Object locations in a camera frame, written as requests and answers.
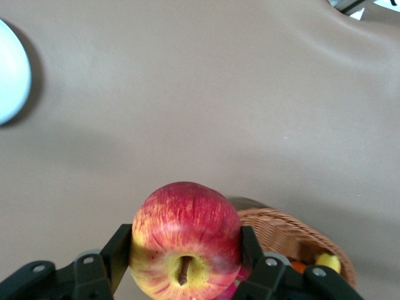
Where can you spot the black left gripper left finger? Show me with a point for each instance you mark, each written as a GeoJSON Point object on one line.
{"type": "Point", "coordinates": [93, 272]}

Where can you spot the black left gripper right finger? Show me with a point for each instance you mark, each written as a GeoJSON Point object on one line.
{"type": "Point", "coordinates": [272, 278]}

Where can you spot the yellow banana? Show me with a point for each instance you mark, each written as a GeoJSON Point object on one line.
{"type": "Point", "coordinates": [328, 262]}

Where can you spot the red yellow apple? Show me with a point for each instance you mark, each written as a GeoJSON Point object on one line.
{"type": "Point", "coordinates": [187, 225]}

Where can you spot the orange fruit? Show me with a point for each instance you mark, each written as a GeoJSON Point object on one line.
{"type": "Point", "coordinates": [298, 266]}

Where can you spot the brown wicker basket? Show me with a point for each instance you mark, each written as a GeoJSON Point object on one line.
{"type": "Point", "coordinates": [281, 231]}

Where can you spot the brown table mat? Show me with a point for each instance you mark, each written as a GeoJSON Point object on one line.
{"type": "Point", "coordinates": [200, 109]}

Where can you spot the light blue plate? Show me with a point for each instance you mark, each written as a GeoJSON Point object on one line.
{"type": "Point", "coordinates": [12, 72]}

